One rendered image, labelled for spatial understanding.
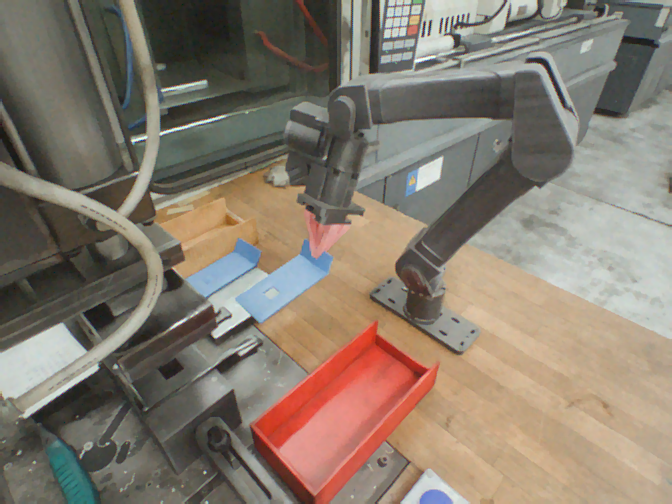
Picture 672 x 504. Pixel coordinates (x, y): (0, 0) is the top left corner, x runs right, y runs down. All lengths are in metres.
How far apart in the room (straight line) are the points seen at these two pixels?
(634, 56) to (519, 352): 4.31
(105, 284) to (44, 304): 0.05
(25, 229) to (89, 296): 0.11
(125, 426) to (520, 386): 0.58
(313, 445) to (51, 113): 0.47
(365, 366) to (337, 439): 0.13
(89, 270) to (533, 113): 0.48
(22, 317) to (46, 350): 0.32
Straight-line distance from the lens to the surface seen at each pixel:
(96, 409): 0.72
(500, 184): 0.56
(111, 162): 0.42
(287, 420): 0.62
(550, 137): 0.51
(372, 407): 0.63
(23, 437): 0.75
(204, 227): 0.97
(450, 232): 0.61
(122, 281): 0.46
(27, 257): 0.39
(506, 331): 0.78
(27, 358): 0.77
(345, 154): 0.61
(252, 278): 0.80
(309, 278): 0.66
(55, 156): 0.40
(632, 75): 4.92
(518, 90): 0.50
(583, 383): 0.76
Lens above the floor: 1.45
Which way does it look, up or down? 38 degrees down
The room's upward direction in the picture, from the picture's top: straight up
